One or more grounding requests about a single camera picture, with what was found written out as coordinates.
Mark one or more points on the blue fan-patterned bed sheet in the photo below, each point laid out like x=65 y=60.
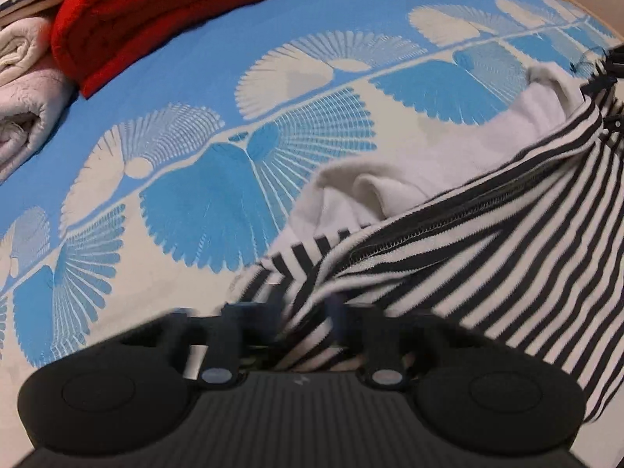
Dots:
x=195 y=107

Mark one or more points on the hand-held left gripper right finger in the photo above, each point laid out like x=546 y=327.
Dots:
x=336 y=314

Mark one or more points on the black white striped zip jacket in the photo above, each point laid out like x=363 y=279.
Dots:
x=487 y=253

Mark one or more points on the red folded blanket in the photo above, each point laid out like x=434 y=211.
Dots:
x=156 y=14

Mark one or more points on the beige folded blanket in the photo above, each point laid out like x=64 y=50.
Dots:
x=29 y=107

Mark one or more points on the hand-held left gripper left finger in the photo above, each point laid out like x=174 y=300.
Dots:
x=243 y=313

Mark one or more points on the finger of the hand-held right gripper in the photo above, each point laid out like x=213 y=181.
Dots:
x=607 y=70
x=613 y=126

